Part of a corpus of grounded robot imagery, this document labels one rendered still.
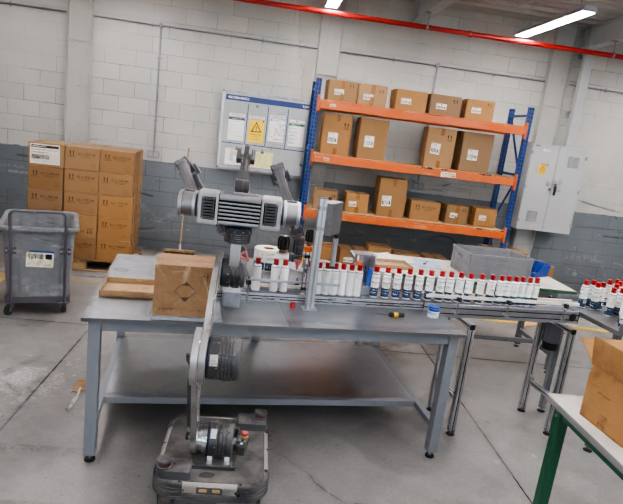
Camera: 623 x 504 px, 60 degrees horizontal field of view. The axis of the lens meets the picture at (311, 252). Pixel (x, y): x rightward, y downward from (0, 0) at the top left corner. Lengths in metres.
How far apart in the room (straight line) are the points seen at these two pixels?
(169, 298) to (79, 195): 3.76
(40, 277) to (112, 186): 1.63
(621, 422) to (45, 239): 4.32
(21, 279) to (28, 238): 0.37
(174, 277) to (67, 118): 5.39
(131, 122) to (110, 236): 1.94
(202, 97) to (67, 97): 1.74
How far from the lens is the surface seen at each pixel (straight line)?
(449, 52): 8.06
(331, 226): 3.11
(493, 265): 4.93
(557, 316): 4.11
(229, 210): 2.58
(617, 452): 2.58
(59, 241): 5.11
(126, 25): 7.92
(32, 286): 5.24
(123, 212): 6.43
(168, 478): 2.74
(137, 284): 3.43
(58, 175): 6.50
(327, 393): 3.63
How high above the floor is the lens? 1.85
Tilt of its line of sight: 12 degrees down
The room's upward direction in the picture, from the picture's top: 7 degrees clockwise
